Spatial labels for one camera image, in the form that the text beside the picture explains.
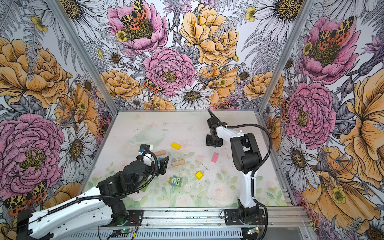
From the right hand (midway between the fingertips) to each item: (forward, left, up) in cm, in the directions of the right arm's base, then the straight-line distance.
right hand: (212, 148), depth 100 cm
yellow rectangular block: (+3, +24, -1) cm, 24 cm away
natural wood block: (-9, +21, -1) cm, 23 cm away
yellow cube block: (-19, +9, +1) cm, 21 cm away
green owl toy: (-21, +23, +1) cm, 31 cm away
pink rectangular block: (-6, -1, -1) cm, 7 cm away
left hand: (-17, +29, +18) cm, 38 cm away
